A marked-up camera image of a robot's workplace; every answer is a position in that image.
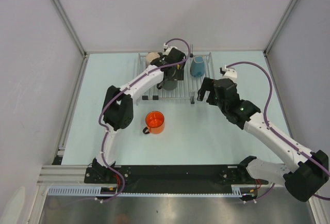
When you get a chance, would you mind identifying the grey cup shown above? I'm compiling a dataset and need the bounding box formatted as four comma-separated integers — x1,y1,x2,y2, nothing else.
156,79,177,91

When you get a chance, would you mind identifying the metal wire dish rack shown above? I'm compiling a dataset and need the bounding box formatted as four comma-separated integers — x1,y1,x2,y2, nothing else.
137,53,215,104

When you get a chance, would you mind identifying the orange cup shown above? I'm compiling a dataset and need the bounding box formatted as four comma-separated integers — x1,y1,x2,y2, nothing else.
142,111,165,135

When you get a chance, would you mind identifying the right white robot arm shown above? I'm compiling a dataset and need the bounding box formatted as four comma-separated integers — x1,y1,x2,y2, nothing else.
197,77,329,202

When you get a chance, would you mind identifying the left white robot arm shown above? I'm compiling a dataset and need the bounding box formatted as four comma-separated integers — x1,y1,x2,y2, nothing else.
92,46,188,183

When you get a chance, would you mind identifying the blue floral cup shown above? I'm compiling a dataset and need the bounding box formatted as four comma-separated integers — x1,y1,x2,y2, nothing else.
190,56,205,78

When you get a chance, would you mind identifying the beige patterned cup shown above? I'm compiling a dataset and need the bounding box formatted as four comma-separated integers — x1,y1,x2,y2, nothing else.
145,52,161,67

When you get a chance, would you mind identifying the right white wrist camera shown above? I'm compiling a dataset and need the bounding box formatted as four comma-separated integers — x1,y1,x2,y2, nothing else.
220,65,237,83

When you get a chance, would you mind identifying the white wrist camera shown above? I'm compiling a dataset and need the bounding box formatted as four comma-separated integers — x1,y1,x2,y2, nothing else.
163,43,177,55
220,65,237,83

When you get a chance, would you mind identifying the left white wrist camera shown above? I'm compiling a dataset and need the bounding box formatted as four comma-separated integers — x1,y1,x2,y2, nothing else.
163,43,177,55

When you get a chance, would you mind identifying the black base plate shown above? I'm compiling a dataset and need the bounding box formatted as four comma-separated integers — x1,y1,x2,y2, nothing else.
85,164,274,195

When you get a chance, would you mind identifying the right grey cable duct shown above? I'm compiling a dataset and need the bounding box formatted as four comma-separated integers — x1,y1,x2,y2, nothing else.
231,185,259,198

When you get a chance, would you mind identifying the grey cable duct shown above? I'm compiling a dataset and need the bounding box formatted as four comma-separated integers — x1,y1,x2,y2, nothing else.
231,185,259,198
48,186,118,197

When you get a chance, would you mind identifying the right aluminium frame post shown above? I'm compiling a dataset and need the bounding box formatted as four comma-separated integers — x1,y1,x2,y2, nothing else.
263,0,300,57

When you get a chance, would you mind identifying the aluminium frame post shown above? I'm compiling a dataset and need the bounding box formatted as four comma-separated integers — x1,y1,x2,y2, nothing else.
50,0,87,57
263,0,300,57

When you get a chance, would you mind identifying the left grey cable duct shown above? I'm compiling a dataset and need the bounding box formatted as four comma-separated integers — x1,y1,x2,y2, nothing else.
48,186,118,197

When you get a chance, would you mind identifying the left aluminium frame post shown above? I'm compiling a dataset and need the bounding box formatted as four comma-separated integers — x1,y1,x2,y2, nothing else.
50,0,87,57

